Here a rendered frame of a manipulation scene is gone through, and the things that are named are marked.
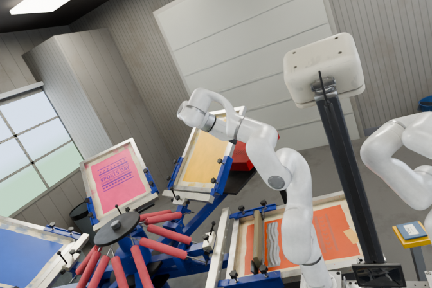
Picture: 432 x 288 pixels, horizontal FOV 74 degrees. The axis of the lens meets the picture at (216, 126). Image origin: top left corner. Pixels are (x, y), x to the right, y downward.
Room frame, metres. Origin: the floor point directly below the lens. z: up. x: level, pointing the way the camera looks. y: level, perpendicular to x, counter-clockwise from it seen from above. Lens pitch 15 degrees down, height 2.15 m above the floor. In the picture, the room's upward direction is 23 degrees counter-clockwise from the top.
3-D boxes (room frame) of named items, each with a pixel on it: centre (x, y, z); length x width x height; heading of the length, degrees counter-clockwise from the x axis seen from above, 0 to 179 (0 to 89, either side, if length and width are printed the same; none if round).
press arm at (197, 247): (1.55, 0.37, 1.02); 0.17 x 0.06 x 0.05; 74
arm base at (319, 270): (0.87, -0.13, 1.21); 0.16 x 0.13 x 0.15; 152
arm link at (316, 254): (0.88, -0.13, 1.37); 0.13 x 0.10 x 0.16; 149
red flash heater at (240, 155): (2.67, -0.18, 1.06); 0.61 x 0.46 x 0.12; 134
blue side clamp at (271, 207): (1.72, -0.02, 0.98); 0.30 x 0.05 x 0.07; 74
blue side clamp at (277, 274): (1.19, 0.13, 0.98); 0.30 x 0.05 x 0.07; 74
